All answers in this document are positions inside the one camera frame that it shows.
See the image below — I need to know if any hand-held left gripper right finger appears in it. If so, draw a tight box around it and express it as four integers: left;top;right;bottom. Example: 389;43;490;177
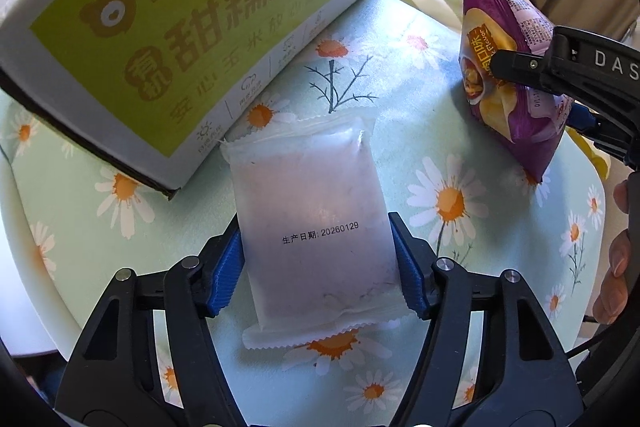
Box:
387;212;586;427

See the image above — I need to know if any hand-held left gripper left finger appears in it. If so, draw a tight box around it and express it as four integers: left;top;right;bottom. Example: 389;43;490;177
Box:
54;214;247;427

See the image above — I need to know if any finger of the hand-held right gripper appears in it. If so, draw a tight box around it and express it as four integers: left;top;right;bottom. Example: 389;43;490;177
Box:
566;103;640;168
487;49;549;91

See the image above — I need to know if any purple snack packet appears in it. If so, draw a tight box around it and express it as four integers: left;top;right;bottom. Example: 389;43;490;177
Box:
458;0;577;184

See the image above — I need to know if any white translucent snack packet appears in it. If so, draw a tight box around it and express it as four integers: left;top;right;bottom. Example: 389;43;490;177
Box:
220;112;422;351

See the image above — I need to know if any green cardboard box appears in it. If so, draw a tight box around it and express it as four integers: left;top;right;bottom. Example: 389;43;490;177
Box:
0;0;412;201

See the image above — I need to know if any person's right hand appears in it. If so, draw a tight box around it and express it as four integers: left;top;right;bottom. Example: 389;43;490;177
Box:
592;180;633;326

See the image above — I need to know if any daisy print tablecloth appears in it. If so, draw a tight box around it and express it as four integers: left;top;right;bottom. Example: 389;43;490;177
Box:
0;0;609;427

